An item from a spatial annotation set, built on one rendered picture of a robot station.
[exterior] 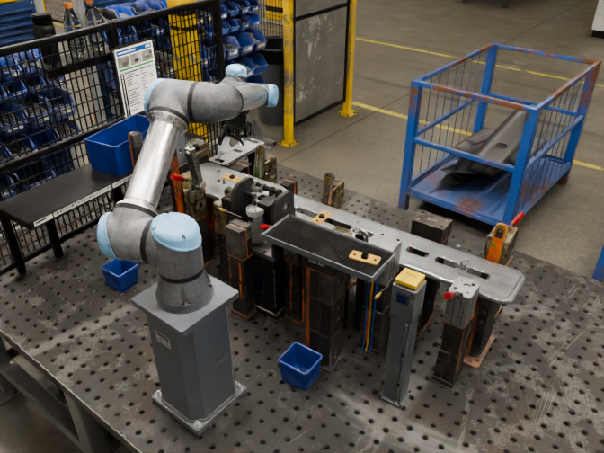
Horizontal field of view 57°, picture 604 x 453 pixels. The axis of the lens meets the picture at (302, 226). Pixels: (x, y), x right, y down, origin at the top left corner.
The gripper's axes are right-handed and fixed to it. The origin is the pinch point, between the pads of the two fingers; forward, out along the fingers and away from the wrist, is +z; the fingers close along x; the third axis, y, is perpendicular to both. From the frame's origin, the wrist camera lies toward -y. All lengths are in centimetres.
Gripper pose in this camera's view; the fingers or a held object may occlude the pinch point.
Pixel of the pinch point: (230, 152)
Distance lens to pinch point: 226.2
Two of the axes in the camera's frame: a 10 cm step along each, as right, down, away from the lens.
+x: 5.7, -4.4, 6.9
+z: -0.9, 8.1, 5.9
